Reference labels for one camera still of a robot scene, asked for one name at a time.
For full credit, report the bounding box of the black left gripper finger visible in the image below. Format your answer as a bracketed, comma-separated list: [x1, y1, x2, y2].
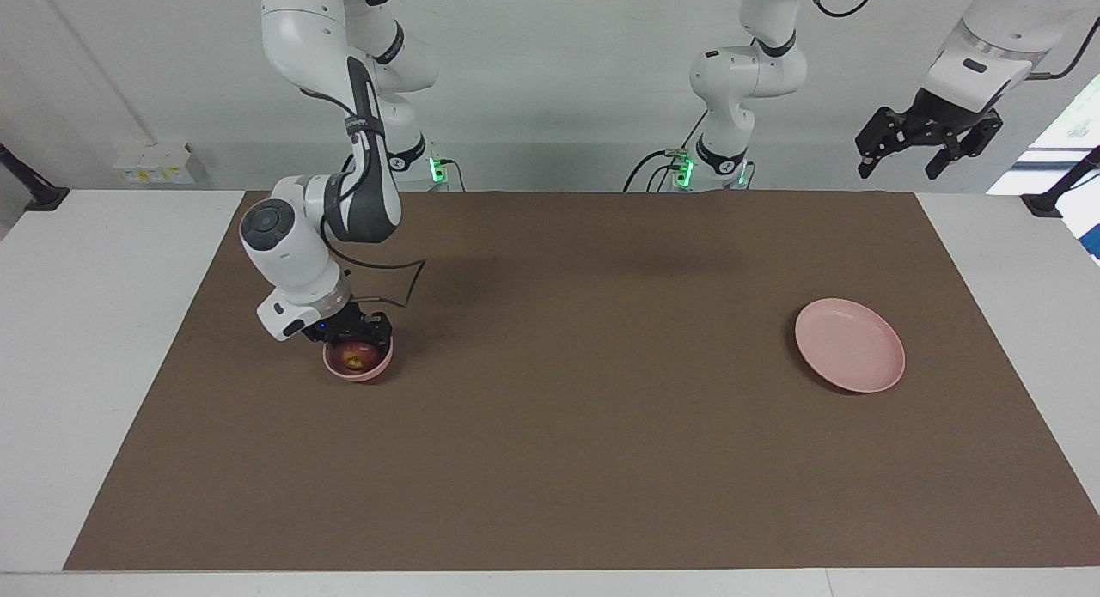
[925, 117, 1003, 180]
[854, 107, 914, 178]

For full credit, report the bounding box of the dark red apple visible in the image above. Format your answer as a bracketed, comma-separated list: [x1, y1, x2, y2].
[338, 341, 381, 373]

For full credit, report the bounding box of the pink bowl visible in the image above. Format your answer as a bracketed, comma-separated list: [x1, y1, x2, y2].
[322, 335, 394, 382]

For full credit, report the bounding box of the pink plate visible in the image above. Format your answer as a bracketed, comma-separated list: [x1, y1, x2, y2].
[794, 298, 907, 394]

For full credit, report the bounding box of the brown table mat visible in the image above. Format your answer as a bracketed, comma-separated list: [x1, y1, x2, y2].
[63, 191, 1100, 572]

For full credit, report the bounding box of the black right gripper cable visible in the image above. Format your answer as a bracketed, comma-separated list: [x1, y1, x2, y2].
[301, 86, 428, 310]

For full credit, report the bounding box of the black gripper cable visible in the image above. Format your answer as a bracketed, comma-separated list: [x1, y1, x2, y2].
[301, 86, 428, 310]
[806, 0, 1100, 82]

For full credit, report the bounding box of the black clamp mount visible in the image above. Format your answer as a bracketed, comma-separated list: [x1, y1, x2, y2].
[1021, 146, 1100, 218]
[0, 142, 70, 212]

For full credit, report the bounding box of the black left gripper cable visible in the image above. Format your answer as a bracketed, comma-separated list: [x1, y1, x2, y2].
[806, 0, 1100, 82]

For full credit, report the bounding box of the white wall power strip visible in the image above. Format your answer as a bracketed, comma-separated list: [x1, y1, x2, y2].
[112, 144, 207, 186]

